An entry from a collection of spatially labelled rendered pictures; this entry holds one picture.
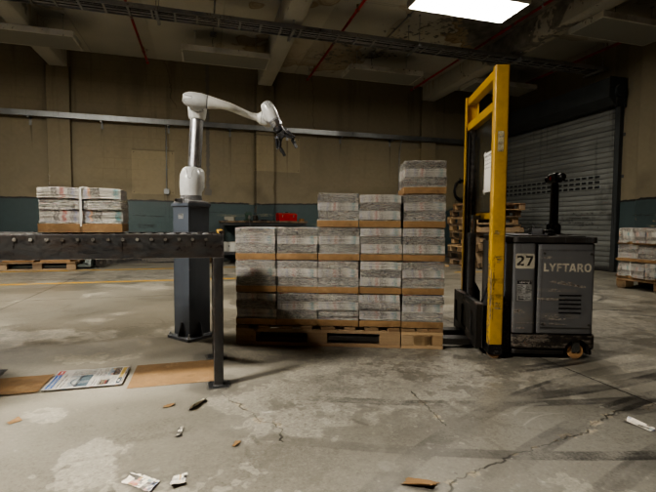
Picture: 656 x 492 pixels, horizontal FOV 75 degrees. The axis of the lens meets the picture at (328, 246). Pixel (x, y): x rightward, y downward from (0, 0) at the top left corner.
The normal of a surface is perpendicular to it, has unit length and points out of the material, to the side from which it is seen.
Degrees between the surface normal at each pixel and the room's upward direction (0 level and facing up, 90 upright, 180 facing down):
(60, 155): 90
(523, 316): 90
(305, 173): 90
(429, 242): 90
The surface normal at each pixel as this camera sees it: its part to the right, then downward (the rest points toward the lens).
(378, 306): -0.07, 0.04
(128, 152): 0.28, 0.05
